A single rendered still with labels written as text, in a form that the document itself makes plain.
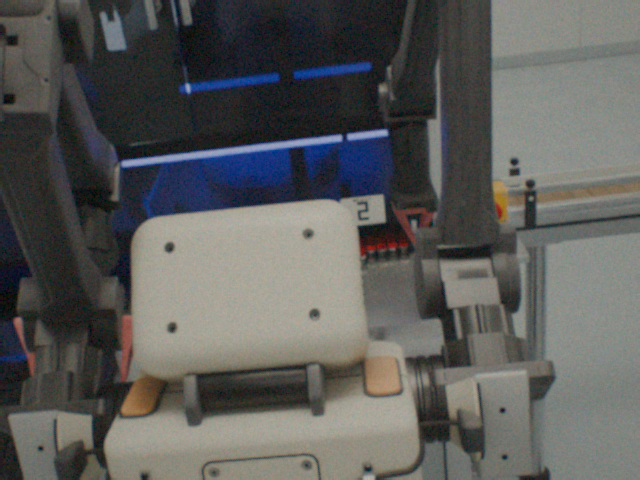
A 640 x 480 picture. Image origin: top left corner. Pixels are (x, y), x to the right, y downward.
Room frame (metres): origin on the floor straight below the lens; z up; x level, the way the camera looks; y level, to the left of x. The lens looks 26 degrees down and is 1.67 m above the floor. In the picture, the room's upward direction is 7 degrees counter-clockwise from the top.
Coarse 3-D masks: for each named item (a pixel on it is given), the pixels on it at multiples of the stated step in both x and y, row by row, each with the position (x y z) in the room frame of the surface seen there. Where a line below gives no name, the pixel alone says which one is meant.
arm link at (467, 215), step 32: (448, 0) 0.79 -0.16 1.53; (480, 0) 0.78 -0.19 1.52; (448, 32) 0.78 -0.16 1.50; (480, 32) 0.78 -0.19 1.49; (448, 64) 0.78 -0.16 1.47; (480, 64) 0.77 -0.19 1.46; (448, 96) 0.77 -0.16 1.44; (480, 96) 0.76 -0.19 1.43; (448, 128) 0.76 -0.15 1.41; (480, 128) 0.76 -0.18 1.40; (448, 160) 0.76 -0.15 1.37; (480, 160) 0.75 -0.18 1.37; (448, 192) 0.75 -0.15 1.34; (480, 192) 0.74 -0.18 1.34; (448, 224) 0.74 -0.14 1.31; (480, 224) 0.74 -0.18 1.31; (512, 224) 0.76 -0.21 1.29; (416, 256) 0.77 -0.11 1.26; (512, 256) 0.73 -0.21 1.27; (416, 288) 0.77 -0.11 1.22; (512, 288) 0.71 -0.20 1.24
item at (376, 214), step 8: (344, 200) 1.45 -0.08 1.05; (352, 200) 1.44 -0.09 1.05; (360, 200) 1.44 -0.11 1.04; (368, 200) 1.44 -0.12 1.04; (376, 200) 1.44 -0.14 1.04; (352, 208) 1.44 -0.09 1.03; (360, 208) 1.44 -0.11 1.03; (368, 208) 1.44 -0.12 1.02; (376, 208) 1.44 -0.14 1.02; (368, 216) 1.44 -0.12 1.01; (376, 216) 1.44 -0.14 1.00; (384, 216) 1.44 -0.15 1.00; (360, 224) 1.44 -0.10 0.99
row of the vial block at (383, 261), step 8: (360, 248) 1.47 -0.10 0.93; (368, 248) 1.46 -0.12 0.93; (384, 248) 1.45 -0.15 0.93; (392, 248) 1.45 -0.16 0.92; (400, 248) 1.46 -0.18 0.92; (408, 248) 1.46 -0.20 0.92; (368, 256) 1.46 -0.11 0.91; (376, 256) 1.46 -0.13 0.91; (384, 256) 1.45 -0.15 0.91; (392, 256) 1.45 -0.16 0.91; (400, 256) 1.46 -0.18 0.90; (408, 256) 1.45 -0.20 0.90; (368, 264) 1.46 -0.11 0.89; (376, 264) 1.46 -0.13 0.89; (384, 264) 1.45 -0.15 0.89; (392, 264) 1.45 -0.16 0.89; (400, 264) 1.46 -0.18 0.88; (408, 264) 1.45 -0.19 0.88
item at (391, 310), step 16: (368, 272) 1.44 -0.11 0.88; (384, 272) 1.43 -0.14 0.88; (400, 272) 1.43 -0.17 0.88; (368, 288) 1.38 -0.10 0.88; (384, 288) 1.37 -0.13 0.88; (400, 288) 1.36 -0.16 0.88; (368, 304) 1.32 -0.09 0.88; (384, 304) 1.31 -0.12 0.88; (400, 304) 1.30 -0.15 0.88; (416, 304) 1.29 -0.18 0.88; (368, 320) 1.26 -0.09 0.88; (384, 320) 1.25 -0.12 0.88; (400, 320) 1.25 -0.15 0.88; (416, 320) 1.24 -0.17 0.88; (432, 320) 1.18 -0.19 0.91; (368, 336) 1.18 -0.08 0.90; (384, 336) 1.18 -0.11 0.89; (400, 336) 1.18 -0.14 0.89; (416, 336) 1.18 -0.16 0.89; (432, 336) 1.18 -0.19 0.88
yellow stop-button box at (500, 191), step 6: (492, 180) 1.49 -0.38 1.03; (498, 180) 1.48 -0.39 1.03; (498, 186) 1.45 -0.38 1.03; (504, 186) 1.45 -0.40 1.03; (498, 192) 1.43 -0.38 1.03; (504, 192) 1.43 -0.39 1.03; (498, 198) 1.43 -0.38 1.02; (504, 198) 1.43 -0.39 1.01; (504, 204) 1.43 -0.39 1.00; (504, 210) 1.43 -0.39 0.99; (504, 216) 1.43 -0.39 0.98; (504, 222) 1.43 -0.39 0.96
